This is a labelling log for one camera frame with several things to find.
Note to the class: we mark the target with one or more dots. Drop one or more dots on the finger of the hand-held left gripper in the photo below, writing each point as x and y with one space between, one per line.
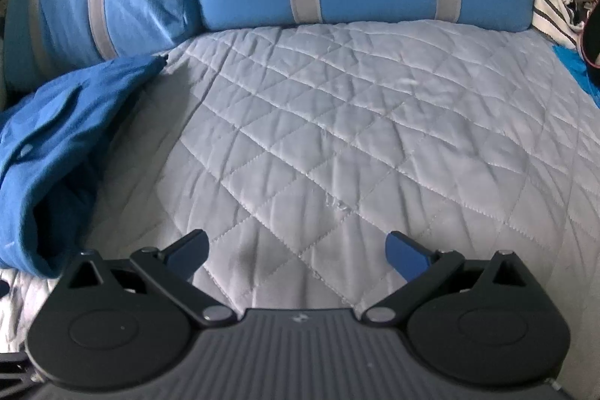
14 367

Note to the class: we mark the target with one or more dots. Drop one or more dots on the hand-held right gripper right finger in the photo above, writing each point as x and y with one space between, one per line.
405 258

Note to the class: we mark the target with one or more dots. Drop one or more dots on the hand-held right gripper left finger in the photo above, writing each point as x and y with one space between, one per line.
187 255

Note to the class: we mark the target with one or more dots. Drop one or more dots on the blue fleece jacket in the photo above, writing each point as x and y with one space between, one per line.
61 137

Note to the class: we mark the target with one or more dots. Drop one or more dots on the white quilted bedspread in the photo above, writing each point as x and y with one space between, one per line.
351 123

